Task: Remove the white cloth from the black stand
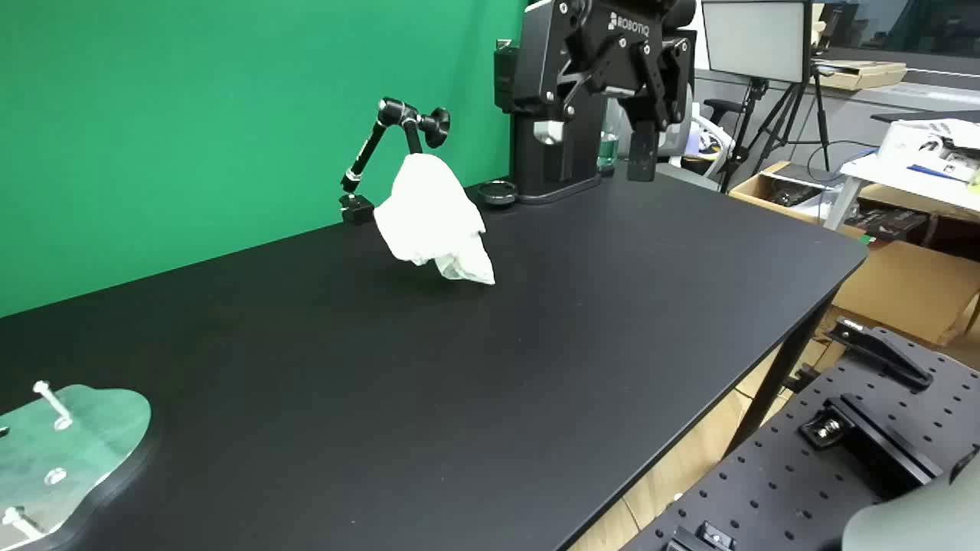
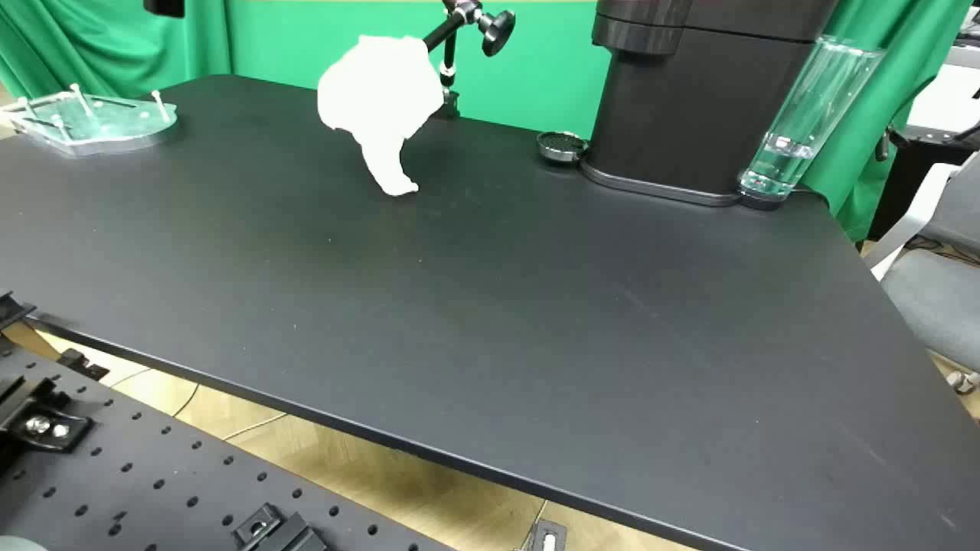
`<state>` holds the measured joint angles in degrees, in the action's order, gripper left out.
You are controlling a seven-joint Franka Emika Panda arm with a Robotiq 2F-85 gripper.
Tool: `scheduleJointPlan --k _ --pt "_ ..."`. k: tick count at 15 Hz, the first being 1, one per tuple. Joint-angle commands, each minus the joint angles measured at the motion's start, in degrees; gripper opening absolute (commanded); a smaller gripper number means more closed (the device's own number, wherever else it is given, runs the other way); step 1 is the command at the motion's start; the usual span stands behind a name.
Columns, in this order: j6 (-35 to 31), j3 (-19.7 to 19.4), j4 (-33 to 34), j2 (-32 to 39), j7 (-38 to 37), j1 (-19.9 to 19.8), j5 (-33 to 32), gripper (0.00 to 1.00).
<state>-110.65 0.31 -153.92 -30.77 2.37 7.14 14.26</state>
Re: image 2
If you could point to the white cloth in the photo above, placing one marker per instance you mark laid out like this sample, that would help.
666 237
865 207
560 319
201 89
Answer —
377 93

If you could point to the black articulated stand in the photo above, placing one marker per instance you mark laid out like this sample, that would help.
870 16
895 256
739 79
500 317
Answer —
498 24

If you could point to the white plastic screw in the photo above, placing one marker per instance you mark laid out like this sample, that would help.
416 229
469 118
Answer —
74 99
161 101

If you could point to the small black block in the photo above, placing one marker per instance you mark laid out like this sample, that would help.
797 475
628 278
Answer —
81 366

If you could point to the green curtain backdrop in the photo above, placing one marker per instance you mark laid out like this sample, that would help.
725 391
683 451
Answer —
551 71

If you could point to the small black round cap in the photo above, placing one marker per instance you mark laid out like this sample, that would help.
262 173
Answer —
562 148

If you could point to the black perforated breadboard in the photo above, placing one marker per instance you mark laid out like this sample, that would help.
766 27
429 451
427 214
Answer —
134 470

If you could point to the small black slider clamp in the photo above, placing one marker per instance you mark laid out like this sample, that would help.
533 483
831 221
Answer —
276 528

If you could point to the grey rounded object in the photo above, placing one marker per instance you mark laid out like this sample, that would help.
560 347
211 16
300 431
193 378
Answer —
20 543

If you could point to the white topped side desk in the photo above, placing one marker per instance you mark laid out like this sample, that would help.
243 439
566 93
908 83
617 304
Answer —
944 101

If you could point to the grey office chair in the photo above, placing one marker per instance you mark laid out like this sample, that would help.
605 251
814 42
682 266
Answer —
938 294

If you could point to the black bracket with silver screws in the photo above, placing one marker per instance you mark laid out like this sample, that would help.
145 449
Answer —
51 425

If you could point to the black robot base pedestal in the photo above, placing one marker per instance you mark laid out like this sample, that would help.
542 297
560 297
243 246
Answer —
683 101

